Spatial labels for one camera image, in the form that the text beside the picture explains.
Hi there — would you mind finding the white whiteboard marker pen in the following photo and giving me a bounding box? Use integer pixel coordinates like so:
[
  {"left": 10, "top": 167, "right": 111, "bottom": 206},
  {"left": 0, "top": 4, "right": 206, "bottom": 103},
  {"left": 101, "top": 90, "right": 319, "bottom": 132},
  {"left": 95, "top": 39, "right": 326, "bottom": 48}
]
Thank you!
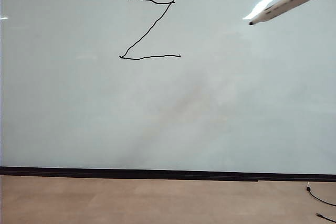
[{"left": 248, "top": 0, "right": 325, "bottom": 26}]

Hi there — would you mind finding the black cable with plug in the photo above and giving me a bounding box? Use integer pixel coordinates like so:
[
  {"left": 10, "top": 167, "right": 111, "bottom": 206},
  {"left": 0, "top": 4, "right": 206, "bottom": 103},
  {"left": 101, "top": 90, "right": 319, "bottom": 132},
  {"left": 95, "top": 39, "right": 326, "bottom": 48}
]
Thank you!
[{"left": 305, "top": 182, "right": 336, "bottom": 207}]

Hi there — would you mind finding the thin black cable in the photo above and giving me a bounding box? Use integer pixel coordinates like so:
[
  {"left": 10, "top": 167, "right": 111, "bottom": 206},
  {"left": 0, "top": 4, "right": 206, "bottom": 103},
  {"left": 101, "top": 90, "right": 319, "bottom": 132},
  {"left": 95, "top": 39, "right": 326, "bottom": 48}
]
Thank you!
[{"left": 316, "top": 212, "right": 336, "bottom": 223}]

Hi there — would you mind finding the white whiteboard with black frame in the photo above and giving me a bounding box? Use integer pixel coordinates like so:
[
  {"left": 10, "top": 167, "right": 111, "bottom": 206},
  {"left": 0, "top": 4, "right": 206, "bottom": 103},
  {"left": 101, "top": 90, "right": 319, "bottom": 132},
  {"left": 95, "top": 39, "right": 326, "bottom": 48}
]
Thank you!
[{"left": 0, "top": 0, "right": 336, "bottom": 183}]

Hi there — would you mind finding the black table edge rail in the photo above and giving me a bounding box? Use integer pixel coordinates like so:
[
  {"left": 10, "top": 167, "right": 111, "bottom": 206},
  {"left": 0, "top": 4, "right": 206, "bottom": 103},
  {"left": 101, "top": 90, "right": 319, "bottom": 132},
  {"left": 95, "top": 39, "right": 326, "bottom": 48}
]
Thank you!
[{"left": 0, "top": 173, "right": 260, "bottom": 183}]

